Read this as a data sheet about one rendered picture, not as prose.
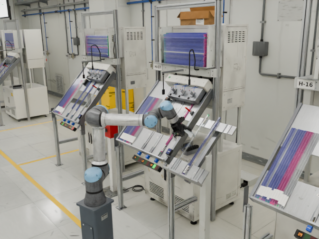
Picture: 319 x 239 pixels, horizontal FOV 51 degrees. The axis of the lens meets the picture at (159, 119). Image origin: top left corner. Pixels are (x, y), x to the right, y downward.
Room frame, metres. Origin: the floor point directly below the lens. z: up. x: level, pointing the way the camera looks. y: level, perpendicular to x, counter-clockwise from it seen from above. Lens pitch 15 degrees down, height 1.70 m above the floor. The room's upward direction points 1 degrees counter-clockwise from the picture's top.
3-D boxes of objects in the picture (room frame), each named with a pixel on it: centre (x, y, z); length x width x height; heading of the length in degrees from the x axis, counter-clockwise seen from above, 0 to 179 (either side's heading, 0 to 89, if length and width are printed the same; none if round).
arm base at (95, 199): (2.08, 0.45, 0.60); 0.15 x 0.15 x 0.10
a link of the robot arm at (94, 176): (2.09, 0.45, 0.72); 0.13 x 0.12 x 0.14; 172
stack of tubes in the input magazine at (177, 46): (2.93, -0.25, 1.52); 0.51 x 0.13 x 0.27; 40
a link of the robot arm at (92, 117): (2.06, 0.25, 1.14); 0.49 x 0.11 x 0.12; 82
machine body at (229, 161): (3.05, -0.31, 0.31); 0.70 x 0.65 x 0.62; 40
